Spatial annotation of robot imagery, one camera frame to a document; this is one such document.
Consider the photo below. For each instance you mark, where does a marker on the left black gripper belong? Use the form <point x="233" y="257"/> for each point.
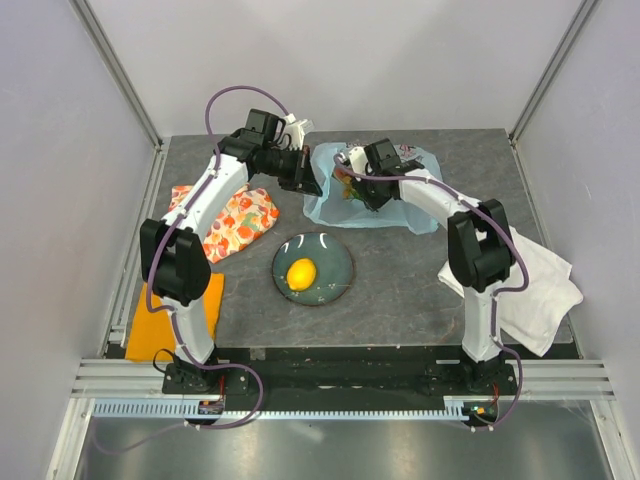
<point x="301" y="179"/>

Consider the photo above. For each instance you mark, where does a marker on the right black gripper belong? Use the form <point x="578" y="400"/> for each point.
<point x="370" y="201"/>

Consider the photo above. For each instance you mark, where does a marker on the light blue plastic bag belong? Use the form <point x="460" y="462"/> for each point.
<point x="341" y="207"/>

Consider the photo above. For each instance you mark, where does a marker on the yellow fake lemon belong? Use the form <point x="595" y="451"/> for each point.
<point x="301" y="274"/>

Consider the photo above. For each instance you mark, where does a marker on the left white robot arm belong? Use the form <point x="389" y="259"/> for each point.
<point x="174" y="265"/>

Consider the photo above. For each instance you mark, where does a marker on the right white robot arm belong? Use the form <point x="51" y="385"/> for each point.
<point x="479" y="256"/>

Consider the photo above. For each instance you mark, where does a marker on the floral orange cloth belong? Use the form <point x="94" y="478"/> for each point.
<point x="248" y="215"/>

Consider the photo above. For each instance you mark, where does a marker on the blue ceramic plate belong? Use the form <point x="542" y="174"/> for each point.
<point x="334" y="268"/>

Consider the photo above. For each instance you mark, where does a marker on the white towel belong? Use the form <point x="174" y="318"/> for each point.
<point x="531" y="317"/>

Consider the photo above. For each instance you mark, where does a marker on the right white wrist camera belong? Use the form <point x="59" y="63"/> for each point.
<point x="354" y="162"/>

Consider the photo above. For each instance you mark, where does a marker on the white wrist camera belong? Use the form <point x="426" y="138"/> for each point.
<point x="295" y="131"/>
<point x="354" y="162"/>

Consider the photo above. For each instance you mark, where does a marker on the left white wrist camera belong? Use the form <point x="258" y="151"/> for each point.
<point x="295" y="131"/>

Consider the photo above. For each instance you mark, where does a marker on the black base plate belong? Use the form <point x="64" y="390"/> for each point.
<point x="429" y="370"/>

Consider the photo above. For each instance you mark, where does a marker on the light blue cable duct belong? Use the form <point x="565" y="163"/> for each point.
<point x="195" y="409"/>

